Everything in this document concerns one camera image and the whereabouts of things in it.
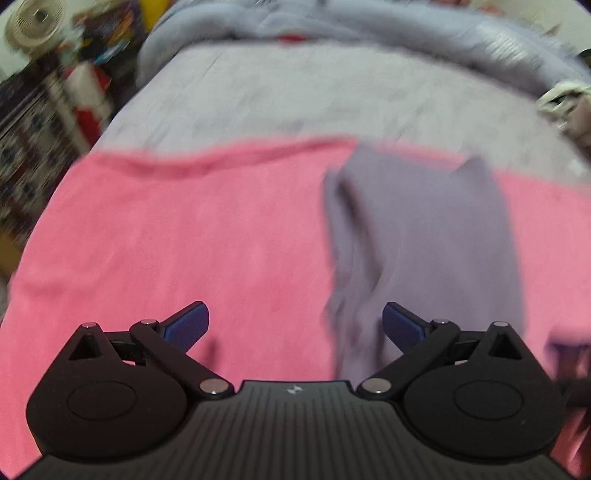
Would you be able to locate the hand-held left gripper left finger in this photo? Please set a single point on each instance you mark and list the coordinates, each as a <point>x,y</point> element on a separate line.
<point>187,325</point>

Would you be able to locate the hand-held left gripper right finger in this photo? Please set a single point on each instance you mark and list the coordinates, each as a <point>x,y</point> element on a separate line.
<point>401,325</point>

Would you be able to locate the purple sweater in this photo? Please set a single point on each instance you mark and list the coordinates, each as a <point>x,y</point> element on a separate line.
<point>425,240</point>

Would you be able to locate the pink blanket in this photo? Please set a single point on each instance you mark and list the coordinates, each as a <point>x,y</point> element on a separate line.
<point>184,240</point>

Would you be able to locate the dark patterned rug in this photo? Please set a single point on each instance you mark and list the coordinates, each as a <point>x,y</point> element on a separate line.
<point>32,138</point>

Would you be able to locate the red white bag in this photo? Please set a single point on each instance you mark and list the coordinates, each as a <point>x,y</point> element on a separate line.
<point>87,97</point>

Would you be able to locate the lavender bed sheet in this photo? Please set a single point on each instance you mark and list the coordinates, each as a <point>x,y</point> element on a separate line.
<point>300,92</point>

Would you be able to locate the white patterned cloth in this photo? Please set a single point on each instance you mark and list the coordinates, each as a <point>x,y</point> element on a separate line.
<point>565,106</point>

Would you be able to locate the pile of colourful clutter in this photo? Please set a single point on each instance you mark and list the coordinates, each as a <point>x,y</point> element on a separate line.
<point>108,34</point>

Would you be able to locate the light blue duvet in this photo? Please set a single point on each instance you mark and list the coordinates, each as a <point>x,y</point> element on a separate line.
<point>369,23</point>

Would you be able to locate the red cloth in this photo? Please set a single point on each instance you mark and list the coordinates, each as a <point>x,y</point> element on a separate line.
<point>292,38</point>

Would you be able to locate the yellow bag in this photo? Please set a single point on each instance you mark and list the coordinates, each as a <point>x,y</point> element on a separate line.
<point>157,13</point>

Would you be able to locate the white fan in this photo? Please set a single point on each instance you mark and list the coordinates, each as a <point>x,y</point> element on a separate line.
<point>39,25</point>

